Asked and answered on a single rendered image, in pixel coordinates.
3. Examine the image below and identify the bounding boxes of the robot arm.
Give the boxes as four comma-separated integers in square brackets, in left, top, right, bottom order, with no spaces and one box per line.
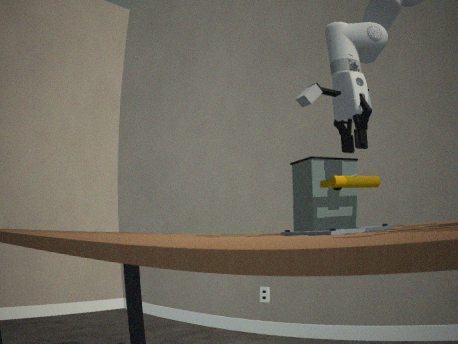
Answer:
[296,0,424,107]

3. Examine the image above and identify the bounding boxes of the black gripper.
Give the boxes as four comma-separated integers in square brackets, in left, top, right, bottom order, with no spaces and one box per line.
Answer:
[331,70,372,153]

